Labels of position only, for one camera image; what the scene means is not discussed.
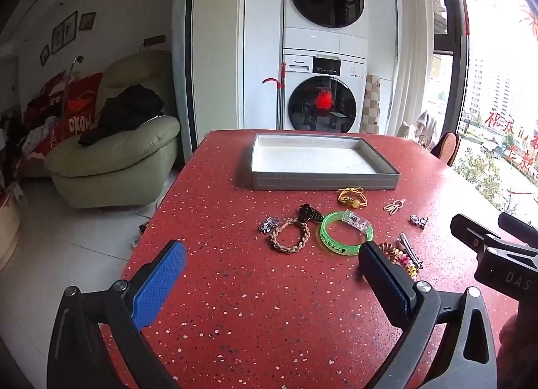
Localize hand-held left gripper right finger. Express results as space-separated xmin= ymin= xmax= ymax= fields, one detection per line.
xmin=357 ymin=241 xmax=499 ymax=389

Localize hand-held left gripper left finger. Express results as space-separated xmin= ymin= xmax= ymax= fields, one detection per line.
xmin=47 ymin=240 xmax=188 ymax=389

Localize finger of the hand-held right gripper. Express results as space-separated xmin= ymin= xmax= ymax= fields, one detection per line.
xmin=450 ymin=213 xmax=501 ymax=253
xmin=498 ymin=211 xmax=538 ymax=242

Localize metal hair clip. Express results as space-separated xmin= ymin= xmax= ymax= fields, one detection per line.
xmin=397 ymin=233 xmax=423 ymax=270

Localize green translucent bangle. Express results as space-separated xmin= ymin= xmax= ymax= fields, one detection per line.
xmin=318 ymin=211 xmax=374 ymax=257

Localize black hair claw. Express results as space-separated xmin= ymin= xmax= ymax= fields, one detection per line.
xmin=298 ymin=203 xmax=323 ymax=224

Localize beige braided bracelet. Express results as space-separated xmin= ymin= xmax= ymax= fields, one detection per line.
xmin=269 ymin=218 xmax=312 ymax=254

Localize grey rectangular tray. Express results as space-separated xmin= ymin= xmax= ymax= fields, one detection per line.
xmin=251 ymin=132 xmax=399 ymax=191

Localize pale fluffy cloth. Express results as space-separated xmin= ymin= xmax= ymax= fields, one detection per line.
xmin=397 ymin=110 xmax=443 ymax=150

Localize pale green sofa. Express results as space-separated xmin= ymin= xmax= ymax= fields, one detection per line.
xmin=45 ymin=50 xmax=182 ymax=210

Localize checkered cloth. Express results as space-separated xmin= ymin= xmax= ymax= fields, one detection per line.
xmin=360 ymin=74 xmax=381 ymax=134

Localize black clothes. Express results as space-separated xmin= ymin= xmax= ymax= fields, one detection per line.
xmin=78 ymin=85 xmax=165 ymax=147

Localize red printed cushion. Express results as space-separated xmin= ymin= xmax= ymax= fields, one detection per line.
xmin=54 ymin=72 xmax=104 ymax=138

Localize pile of clothes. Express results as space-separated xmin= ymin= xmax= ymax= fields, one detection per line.
xmin=0 ymin=72 xmax=70 ymax=205

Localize white curtain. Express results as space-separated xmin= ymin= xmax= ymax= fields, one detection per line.
xmin=387 ymin=0 xmax=438 ymax=138

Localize colourful spiral hair tie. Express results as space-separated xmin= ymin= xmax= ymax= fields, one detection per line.
xmin=378 ymin=241 xmax=419 ymax=281

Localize yellow cord bead bracelet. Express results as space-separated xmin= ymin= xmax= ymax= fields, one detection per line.
xmin=338 ymin=187 xmax=370 ymax=207

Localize red handled mop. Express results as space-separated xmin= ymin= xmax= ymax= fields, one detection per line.
xmin=263 ymin=62 xmax=287 ymax=130

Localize large picture frame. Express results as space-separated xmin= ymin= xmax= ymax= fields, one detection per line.
xmin=51 ymin=11 xmax=79 ymax=55

